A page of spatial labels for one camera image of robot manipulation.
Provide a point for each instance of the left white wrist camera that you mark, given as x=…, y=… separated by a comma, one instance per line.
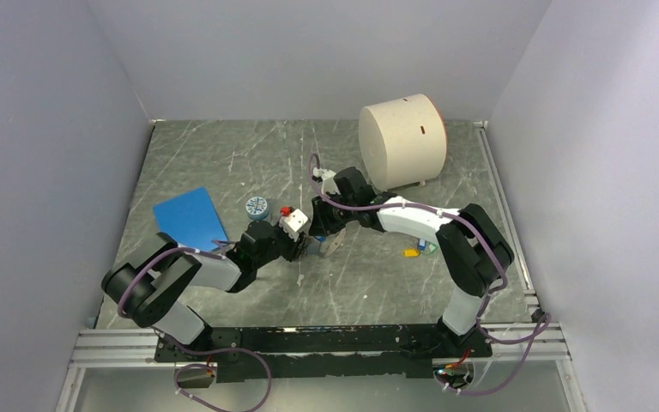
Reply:
x=294, y=222

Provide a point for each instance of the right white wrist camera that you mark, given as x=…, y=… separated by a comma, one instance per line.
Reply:
x=325, y=179

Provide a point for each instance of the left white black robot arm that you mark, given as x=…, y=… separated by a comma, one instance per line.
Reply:
x=147, y=285

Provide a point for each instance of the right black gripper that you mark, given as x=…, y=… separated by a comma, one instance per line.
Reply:
x=322, y=223

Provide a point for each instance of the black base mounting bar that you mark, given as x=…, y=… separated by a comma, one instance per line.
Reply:
x=410, y=350

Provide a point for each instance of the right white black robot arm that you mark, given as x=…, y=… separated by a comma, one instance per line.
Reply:
x=475, y=252

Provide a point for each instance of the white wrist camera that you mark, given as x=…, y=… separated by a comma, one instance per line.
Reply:
x=294, y=222
x=325, y=179

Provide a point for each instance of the cream cylindrical container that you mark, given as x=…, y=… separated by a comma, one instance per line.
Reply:
x=402, y=141

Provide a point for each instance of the blue flat board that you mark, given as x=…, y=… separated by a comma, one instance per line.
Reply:
x=191, y=220

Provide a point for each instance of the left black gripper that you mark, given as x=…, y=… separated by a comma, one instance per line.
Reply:
x=295, y=248

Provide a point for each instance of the yellow key tag on table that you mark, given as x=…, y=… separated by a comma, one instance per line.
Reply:
x=410, y=253

